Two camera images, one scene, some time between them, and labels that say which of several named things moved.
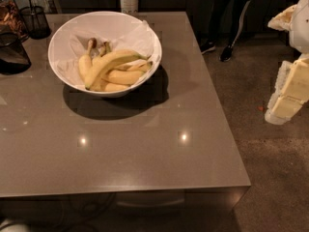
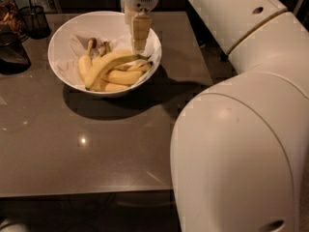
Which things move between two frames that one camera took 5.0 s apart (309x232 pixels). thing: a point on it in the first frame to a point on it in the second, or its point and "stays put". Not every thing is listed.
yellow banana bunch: x=111 y=71 stays put
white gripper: x=300 y=26 to x=140 y=0
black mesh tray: x=14 y=57 stays put
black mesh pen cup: x=36 y=21 stays put
